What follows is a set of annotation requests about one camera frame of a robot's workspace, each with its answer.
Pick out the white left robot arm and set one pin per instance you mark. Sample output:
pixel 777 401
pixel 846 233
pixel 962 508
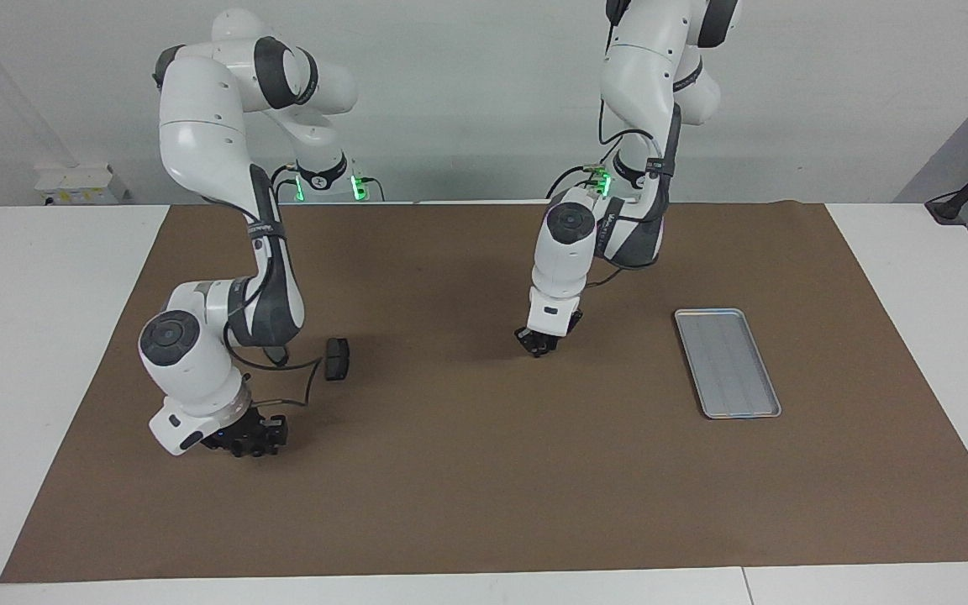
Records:
pixel 644 67

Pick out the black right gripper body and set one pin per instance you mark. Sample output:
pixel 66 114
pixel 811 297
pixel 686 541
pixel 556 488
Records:
pixel 244 433

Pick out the short dark brake pad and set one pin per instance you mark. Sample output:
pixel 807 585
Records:
pixel 337 360

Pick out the silver metal tray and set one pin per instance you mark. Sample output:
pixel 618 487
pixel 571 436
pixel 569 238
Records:
pixel 728 365

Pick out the brown table mat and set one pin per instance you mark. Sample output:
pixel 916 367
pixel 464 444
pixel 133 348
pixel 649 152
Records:
pixel 484 487

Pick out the white box with yellow labels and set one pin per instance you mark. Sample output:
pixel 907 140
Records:
pixel 72 181

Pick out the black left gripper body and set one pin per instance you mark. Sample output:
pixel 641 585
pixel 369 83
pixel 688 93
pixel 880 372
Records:
pixel 572 323

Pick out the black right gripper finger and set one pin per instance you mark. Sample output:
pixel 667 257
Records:
pixel 279 430
pixel 263 450

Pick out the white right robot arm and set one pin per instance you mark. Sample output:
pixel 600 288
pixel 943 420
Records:
pixel 198 126

